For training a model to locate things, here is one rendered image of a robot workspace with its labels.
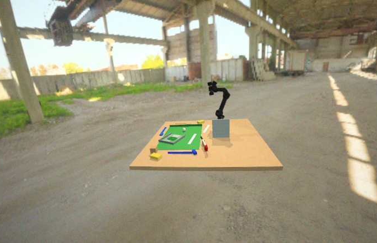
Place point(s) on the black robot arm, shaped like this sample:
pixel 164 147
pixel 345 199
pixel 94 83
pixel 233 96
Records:
pixel 226 94

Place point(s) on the green putting mat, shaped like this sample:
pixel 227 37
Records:
pixel 183 143

